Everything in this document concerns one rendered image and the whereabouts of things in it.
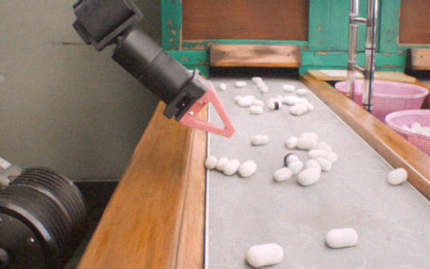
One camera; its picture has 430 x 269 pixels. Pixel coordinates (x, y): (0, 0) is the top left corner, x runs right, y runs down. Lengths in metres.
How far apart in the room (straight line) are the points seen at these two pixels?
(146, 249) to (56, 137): 2.12
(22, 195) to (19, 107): 2.04
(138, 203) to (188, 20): 1.15
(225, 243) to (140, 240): 0.10
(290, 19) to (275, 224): 1.18
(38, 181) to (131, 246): 0.17
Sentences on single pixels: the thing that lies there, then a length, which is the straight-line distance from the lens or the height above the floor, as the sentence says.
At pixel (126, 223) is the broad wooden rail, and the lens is 0.54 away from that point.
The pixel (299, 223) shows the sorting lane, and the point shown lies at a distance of 0.60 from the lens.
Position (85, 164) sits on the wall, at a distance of 2.60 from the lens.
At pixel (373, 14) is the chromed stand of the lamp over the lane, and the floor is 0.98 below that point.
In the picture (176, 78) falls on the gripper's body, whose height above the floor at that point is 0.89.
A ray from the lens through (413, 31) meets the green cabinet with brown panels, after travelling 1.82.
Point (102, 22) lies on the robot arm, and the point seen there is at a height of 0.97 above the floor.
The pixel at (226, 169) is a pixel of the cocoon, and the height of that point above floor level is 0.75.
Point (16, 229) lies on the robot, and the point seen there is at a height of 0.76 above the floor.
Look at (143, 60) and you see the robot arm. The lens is 0.69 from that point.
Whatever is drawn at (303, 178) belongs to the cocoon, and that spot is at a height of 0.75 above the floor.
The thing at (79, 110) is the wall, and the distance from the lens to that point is 2.54.
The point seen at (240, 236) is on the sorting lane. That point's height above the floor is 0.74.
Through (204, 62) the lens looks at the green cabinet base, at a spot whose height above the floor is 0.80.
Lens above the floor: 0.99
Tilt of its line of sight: 15 degrees down
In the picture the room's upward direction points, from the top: straight up
